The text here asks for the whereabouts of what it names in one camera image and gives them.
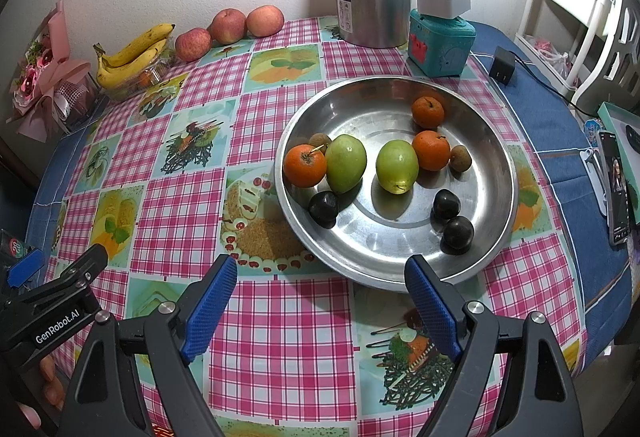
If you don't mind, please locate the dark printed packet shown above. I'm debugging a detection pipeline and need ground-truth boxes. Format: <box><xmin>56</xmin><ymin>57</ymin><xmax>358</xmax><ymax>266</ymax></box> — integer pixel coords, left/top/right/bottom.
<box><xmin>0</xmin><ymin>229</ymin><xmax>38</xmax><ymax>263</ymax></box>

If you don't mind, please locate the green jujube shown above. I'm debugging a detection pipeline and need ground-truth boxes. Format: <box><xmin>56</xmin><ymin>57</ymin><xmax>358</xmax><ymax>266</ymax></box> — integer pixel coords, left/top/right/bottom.
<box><xmin>375</xmin><ymin>139</ymin><xmax>420</xmax><ymax>194</ymax></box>
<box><xmin>325</xmin><ymin>134</ymin><xmax>368</xmax><ymax>194</ymax></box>

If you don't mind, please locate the clear plastic container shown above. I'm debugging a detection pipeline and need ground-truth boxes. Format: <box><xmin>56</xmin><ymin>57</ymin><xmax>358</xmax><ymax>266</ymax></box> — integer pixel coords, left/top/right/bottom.
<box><xmin>102</xmin><ymin>49</ymin><xmax>176</xmax><ymax>102</ymax></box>

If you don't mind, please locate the red apple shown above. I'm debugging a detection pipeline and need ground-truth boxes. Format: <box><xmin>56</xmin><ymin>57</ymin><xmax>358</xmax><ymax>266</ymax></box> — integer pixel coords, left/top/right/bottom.
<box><xmin>208</xmin><ymin>8</ymin><xmax>248</xmax><ymax>44</ymax></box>
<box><xmin>174</xmin><ymin>28</ymin><xmax>213</xmax><ymax>62</ymax></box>
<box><xmin>246</xmin><ymin>5</ymin><xmax>286</xmax><ymax>38</ymax></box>

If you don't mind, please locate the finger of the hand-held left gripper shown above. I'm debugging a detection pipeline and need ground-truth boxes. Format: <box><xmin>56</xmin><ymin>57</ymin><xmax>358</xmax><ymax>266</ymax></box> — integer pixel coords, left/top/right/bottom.
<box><xmin>6</xmin><ymin>249</ymin><xmax>45</xmax><ymax>290</ymax></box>
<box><xmin>31</xmin><ymin>245</ymin><xmax>109</xmax><ymax>300</ymax></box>

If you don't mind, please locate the smartphone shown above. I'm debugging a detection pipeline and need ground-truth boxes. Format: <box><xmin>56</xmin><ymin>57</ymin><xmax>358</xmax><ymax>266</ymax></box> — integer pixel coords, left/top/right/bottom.
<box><xmin>597</xmin><ymin>131</ymin><xmax>633</xmax><ymax>247</ymax></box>

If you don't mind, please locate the dark purple plum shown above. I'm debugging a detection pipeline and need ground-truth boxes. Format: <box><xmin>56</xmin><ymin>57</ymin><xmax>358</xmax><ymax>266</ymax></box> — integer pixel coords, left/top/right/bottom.
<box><xmin>307</xmin><ymin>191</ymin><xmax>341</xmax><ymax>229</ymax></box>
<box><xmin>441</xmin><ymin>216</ymin><xmax>476</xmax><ymax>252</ymax></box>
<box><xmin>431</xmin><ymin>188</ymin><xmax>463</xmax><ymax>220</ymax></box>

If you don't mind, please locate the pink bag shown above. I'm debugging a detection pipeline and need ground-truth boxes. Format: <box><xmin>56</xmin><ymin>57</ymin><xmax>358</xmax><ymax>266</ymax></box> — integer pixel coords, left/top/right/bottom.
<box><xmin>522</xmin><ymin>34</ymin><xmax>571</xmax><ymax>78</ymax></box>

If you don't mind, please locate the orange tangerine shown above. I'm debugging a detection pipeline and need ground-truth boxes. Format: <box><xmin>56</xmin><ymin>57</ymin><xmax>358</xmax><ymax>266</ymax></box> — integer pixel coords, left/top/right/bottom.
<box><xmin>411</xmin><ymin>96</ymin><xmax>446</xmax><ymax>128</ymax></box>
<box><xmin>412</xmin><ymin>130</ymin><xmax>452</xmax><ymax>172</ymax></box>
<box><xmin>283</xmin><ymin>144</ymin><xmax>328</xmax><ymax>188</ymax></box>

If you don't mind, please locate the pink flower bouquet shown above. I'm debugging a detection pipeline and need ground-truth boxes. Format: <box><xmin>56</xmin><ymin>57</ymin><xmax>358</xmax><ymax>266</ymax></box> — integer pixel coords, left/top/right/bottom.
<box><xmin>6</xmin><ymin>1</ymin><xmax>101</xmax><ymax>135</ymax></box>

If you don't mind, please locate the teal open box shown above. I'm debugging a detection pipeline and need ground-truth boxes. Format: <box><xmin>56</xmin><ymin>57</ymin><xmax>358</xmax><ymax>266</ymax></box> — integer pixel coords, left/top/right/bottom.
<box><xmin>597</xmin><ymin>102</ymin><xmax>640</xmax><ymax>223</ymax></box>

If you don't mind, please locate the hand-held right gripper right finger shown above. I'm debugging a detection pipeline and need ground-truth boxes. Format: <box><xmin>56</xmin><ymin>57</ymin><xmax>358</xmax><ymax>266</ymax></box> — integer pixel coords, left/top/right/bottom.
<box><xmin>404</xmin><ymin>254</ymin><xmax>585</xmax><ymax>437</ymax></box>

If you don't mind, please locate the black power adapter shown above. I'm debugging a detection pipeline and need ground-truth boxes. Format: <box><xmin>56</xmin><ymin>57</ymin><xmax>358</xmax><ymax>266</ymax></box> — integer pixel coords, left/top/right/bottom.
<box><xmin>489</xmin><ymin>46</ymin><xmax>516</xmax><ymax>86</ymax></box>

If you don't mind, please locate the white phone stand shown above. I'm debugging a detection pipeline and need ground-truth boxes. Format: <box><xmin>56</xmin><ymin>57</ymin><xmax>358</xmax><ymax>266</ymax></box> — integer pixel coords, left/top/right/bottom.
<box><xmin>580</xmin><ymin>149</ymin><xmax>608</xmax><ymax>210</ymax></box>

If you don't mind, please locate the white plastic chair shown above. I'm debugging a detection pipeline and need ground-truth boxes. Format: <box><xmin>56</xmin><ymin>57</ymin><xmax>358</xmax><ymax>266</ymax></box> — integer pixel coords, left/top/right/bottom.
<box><xmin>572</xmin><ymin>0</ymin><xmax>640</xmax><ymax>118</ymax></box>

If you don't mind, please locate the yellow banana bunch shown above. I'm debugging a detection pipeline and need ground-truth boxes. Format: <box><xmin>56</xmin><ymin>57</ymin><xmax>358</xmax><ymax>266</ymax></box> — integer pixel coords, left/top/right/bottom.
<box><xmin>92</xmin><ymin>23</ymin><xmax>177</xmax><ymax>90</ymax></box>

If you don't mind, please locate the black cable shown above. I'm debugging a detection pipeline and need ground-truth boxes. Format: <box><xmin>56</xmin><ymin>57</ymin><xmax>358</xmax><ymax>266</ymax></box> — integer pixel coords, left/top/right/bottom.
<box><xmin>512</xmin><ymin>57</ymin><xmax>601</xmax><ymax>118</ymax></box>

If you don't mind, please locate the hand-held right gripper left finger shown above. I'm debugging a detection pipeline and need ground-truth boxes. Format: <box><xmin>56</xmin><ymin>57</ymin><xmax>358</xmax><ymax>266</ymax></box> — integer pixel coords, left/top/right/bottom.
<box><xmin>57</xmin><ymin>254</ymin><xmax>238</xmax><ymax>437</ymax></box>

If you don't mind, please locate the teal box with red crab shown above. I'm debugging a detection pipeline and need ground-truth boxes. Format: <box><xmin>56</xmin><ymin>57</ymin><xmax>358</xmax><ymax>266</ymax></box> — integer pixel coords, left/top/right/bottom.
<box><xmin>407</xmin><ymin>9</ymin><xmax>477</xmax><ymax>78</ymax></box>

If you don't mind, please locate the person's left hand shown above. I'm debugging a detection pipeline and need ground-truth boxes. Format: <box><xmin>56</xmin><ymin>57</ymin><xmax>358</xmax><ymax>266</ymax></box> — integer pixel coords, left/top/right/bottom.
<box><xmin>19</xmin><ymin>356</ymin><xmax>66</xmax><ymax>428</ymax></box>

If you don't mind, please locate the stainless steel bowl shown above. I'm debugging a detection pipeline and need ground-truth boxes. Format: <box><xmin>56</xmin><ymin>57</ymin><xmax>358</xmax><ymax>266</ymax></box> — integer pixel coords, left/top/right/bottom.
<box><xmin>274</xmin><ymin>76</ymin><xmax>519</xmax><ymax>293</ymax></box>

